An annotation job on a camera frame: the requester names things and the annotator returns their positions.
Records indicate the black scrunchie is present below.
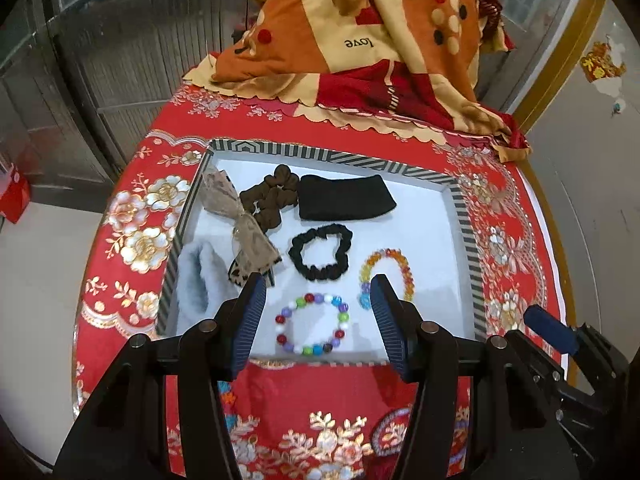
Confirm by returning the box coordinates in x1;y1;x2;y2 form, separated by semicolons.
288;223;353;281

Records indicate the red paper bag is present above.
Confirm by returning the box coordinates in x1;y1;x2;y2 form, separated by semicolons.
0;162;32;225

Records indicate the orange red patterned blanket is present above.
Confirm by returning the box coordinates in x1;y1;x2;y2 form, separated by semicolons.
182;0;531;163

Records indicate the red embroidered floral tablecloth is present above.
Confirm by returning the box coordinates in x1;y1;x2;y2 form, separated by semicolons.
72;80;576;480

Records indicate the orange crystal bead bracelet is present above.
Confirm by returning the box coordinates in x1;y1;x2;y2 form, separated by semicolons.
359;247;415;311

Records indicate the brown scrunchie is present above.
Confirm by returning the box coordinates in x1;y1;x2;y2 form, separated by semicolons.
239;164;300;233

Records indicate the striped shallow box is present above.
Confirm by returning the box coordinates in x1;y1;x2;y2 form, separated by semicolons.
156;139;488;366

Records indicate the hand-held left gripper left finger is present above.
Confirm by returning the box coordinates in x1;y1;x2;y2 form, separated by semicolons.
52;272;268;480

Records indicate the grey fluffy headband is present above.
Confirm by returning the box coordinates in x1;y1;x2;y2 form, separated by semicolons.
177;240;226;331

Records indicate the red gold wall sticker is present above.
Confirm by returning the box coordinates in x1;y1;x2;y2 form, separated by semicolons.
580;40;628;96

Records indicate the black headband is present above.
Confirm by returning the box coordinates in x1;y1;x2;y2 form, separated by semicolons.
298;173;398;223

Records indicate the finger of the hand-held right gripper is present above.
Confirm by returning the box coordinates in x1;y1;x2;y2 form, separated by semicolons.
524;304;630;402

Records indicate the multicolour round bead bracelet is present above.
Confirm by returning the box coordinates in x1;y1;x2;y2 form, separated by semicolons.
274;292;349;356

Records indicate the grey metal door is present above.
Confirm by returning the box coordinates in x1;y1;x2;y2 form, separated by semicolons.
0;0;261;186

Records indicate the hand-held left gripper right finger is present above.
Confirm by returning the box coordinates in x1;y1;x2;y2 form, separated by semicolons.
369;274;576;480

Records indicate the leopard print ribbon bow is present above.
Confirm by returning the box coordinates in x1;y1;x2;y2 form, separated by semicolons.
200;167;283;286

